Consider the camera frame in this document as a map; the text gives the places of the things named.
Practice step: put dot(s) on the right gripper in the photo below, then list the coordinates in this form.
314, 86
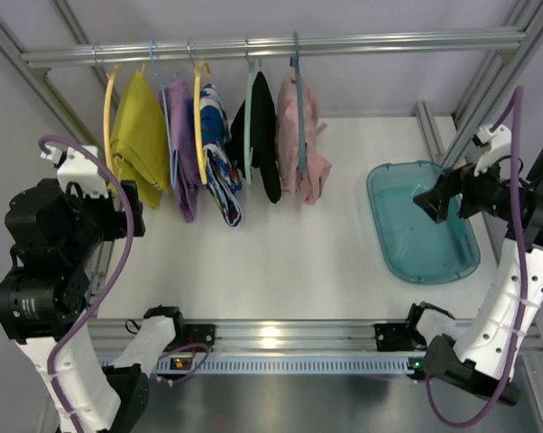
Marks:
463, 190

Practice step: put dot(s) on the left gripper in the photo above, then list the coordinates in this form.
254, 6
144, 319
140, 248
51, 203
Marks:
133, 207

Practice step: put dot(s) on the pink trousers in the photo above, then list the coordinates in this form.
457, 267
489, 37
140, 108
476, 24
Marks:
309, 184

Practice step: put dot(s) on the blue-grey plastic hanger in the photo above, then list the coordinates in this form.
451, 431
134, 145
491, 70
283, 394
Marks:
302, 146

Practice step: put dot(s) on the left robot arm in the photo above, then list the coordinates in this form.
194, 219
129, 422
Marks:
55, 231

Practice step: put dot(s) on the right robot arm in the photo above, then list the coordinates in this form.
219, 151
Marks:
480, 360

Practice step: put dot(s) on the olive yellow trousers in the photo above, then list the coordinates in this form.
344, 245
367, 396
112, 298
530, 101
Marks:
138, 142

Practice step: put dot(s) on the blue white patterned trousers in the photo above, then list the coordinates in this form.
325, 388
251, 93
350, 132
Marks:
223, 181

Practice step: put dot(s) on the pale yellow hanger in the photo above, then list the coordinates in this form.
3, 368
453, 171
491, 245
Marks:
111, 78

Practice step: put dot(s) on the purple trousers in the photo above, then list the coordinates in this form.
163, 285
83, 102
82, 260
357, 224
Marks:
184, 173

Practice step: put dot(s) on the black trousers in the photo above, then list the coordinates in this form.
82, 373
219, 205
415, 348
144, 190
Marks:
262, 138

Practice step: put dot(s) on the teal plastic basin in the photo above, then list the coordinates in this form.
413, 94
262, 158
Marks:
415, 248

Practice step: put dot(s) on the light blue wire hanger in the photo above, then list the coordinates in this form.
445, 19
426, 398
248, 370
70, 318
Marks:
165, 113

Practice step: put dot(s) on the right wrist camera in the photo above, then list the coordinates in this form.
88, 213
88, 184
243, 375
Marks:
494, 143

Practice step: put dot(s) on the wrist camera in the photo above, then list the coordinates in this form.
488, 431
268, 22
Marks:
76, 173
494, 143

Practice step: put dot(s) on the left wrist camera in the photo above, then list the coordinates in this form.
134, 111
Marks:
76, 173

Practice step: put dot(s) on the aluminium hanging rail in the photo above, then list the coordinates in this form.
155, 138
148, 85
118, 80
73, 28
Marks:
98, 54

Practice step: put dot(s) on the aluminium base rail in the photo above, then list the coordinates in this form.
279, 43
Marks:
308, 337

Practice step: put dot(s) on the slotted cable duct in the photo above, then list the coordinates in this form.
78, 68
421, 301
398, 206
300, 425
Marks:
220, 364

